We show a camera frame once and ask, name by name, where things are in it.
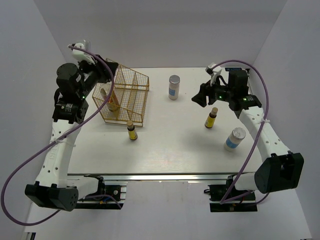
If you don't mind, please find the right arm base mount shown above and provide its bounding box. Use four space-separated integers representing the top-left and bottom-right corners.
203 175 258 213

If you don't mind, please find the white jar near basket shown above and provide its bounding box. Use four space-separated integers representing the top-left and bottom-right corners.
168 75 181 100

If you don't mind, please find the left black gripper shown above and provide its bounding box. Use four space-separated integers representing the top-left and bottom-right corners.
76 55 119 99

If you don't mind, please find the small yellow bottle left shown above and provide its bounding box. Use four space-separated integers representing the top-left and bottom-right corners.
126 120 138 141

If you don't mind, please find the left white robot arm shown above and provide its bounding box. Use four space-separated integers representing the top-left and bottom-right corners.
24 59 119 212

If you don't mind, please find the white jar blue label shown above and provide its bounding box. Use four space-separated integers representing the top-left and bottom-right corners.
223 127 246 151

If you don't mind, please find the dark sauce glass bottle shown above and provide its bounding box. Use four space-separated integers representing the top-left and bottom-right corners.
100 82 120 113

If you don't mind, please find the gold wire basket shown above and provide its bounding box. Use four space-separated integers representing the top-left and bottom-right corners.
100 64 150 127

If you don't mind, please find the small yellow bottle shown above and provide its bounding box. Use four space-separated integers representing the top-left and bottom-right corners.
204 107 218 129
126 120 138 141

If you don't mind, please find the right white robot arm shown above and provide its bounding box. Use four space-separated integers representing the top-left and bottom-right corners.
191 68 304 200

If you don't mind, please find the right blue table sticker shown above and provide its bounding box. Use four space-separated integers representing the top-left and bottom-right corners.
224 67 242 72

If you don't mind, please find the aluminium front rail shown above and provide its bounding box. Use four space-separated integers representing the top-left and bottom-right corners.
67 173 258 182

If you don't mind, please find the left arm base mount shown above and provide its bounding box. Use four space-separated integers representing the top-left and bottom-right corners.
75 181 127 210

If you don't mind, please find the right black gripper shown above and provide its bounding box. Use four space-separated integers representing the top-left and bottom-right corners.
191 75 234 108

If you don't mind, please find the small yellow bottle right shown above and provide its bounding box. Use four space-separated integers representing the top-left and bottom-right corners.
204 107 218 129

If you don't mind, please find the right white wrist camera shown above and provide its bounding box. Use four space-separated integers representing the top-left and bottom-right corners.
205 62 223 86

